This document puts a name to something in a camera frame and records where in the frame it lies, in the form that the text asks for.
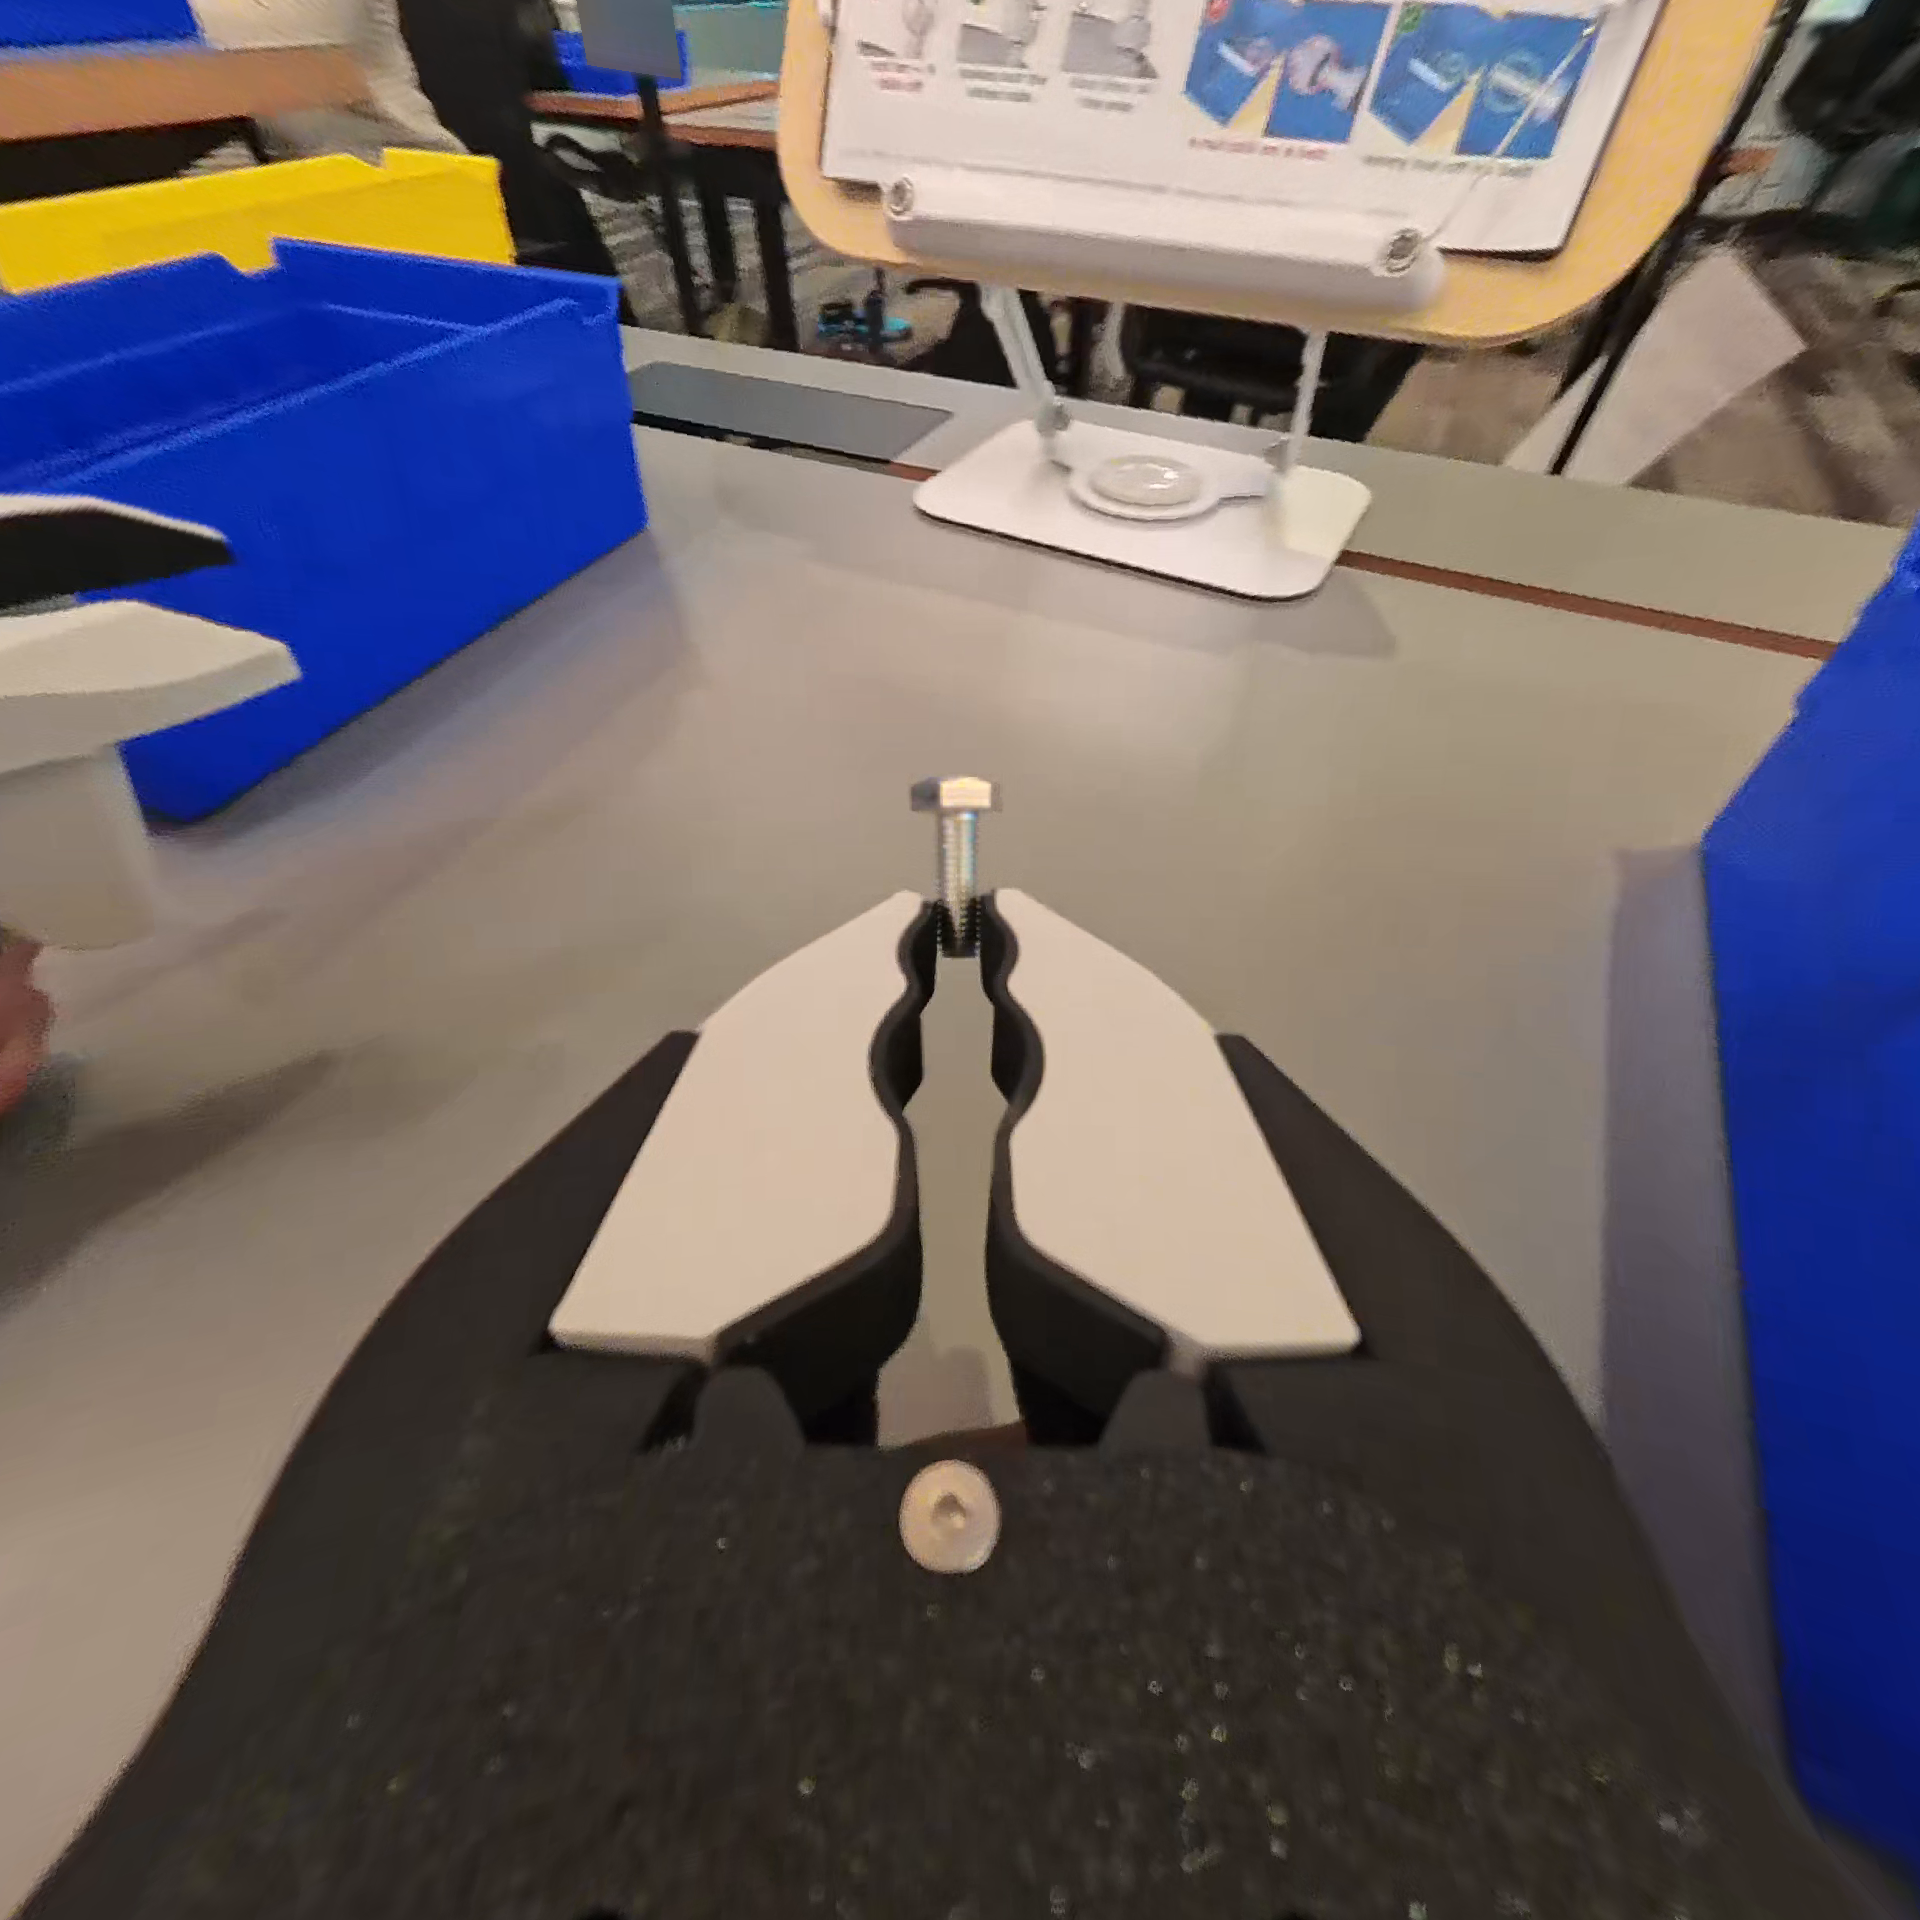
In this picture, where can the silver bolt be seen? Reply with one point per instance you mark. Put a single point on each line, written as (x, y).
(954, 856)

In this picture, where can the black office chair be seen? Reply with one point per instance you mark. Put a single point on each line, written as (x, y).
(480, 135)

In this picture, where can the printed instruction sheet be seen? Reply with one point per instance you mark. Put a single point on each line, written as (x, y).
(1277, 106)

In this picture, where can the yellow plastic bin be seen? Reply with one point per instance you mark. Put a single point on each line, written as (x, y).
(271, 211)

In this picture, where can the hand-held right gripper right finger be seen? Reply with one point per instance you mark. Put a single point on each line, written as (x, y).
(1170, 1170)

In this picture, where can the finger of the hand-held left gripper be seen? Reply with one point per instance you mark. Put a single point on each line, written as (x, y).
(120, 675)
(89, 547)

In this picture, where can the person's left hand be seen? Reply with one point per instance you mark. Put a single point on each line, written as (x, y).
(23, 1037)

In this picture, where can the grey flat board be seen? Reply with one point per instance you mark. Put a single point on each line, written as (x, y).
(1695, 376)

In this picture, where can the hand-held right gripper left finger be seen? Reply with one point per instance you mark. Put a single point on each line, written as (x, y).
(750, 1170)

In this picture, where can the wooden neighbouring table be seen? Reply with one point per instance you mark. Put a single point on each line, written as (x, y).
(150, 89)

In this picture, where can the blue plastic bin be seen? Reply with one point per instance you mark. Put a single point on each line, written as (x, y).
(1830, 1201)
(375, 495)
(615, 59)
(89, 18)

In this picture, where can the document stand with wooden board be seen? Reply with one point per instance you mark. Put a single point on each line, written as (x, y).
(1141, 523)

